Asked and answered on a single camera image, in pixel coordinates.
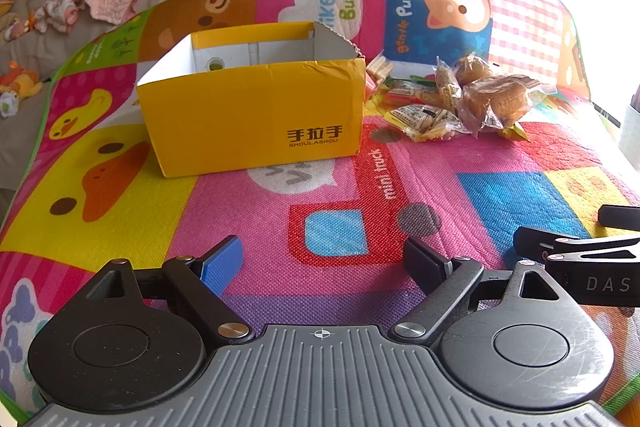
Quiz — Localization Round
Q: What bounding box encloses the mixed candy packet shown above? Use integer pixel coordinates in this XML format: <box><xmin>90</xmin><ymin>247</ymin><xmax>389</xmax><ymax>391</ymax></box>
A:
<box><xmin>385</xmin><ymin>103</ymin><xmax>468</xmax><ymax>142</ymax></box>

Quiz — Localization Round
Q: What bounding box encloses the large brown bun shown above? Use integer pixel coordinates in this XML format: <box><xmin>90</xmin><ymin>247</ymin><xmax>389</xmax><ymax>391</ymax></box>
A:
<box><xmin>461</xmin><ymin>74</ymin><xmax>558</xmax><ymax>138</ymax></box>

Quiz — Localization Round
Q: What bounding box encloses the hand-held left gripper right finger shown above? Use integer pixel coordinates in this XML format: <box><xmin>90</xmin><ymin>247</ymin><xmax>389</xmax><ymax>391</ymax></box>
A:
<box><xmin>392</xmin><ymin>236</ymin><xmax>585</xmax><ymax>344</ymax></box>

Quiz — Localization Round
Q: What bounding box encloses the long clear crisp packet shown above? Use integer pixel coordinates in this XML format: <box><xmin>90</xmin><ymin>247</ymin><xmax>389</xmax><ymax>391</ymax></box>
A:
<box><xmin>434</xmin><ymin>59</ymin><xmax>463</xmax><ymax>112</ymax></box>

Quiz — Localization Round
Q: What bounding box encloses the green-edged cookie packet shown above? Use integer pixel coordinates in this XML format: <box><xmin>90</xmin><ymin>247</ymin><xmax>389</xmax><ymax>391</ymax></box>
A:
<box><xmin>381</xmin><ymin>77</ymin><xmax>438</xmax><ymax>106</ymax></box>

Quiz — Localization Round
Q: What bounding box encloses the pink wafer packet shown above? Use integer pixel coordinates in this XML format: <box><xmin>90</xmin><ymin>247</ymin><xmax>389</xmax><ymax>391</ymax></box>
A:
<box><xmin>365</xmin><ymin>56</ymin><xmax>394</xmax><ymax>102</ymax></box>

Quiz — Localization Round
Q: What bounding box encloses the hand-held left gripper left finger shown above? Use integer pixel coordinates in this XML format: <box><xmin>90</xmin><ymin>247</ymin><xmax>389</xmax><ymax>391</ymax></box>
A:
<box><xmin>80</xmin><ymin>235</ymin><xmax>254</xmax><ymax>348</ymax></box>

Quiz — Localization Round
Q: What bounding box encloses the orange plush toy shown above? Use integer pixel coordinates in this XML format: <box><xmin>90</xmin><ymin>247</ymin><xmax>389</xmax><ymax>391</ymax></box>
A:
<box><xmin>0</xmin><ymin>61</ymin><xmax>45</xmax><ymax>100</ymax></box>

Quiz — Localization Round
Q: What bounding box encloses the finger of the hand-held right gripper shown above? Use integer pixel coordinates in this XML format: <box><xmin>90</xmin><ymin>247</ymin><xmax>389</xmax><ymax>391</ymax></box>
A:
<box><xmin>514</xmin><ymin>226</ymin><xmax>640</xmax><ymax>265</ymax></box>
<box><xmin>598</xmin><ymin>204</ymin><xmax>640</xmax><ymax>227</ymax></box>

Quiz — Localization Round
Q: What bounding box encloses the colourful cartoon play mat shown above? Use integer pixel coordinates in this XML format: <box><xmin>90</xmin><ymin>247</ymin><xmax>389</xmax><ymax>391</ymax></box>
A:
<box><xmin>0</xmin><ymin>0</ymin><xmax>640</xmax><ymax>418</ymax></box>

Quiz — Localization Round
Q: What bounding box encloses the white plant pot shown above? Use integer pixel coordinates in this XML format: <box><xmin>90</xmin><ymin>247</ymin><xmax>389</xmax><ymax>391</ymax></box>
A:
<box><xmin>620</xmin><ymin>104</ymin><xmax>640</xmax><ymax>168</ymax></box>

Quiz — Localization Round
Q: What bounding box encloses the yellow cardboard box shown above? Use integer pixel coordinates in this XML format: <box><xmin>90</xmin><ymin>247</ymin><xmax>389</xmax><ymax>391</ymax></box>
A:
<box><xmin>136</xmin><ymin>21</ymin><xmax>367</xmax><ymax>179</ymax></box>

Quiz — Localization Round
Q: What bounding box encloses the yellow snack packet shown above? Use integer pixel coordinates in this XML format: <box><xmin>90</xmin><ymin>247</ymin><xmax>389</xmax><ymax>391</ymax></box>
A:
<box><xmin>496</xmin><ymin>122</ymin><xmax>531</xmax><ymax>142</ymax></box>

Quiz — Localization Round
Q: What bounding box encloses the small brown bun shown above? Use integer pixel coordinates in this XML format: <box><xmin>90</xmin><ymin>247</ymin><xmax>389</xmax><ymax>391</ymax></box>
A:
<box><xmin>452</xmin><ymin>54</ymin><xmax>496</xmax><ymax>86</ymax></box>

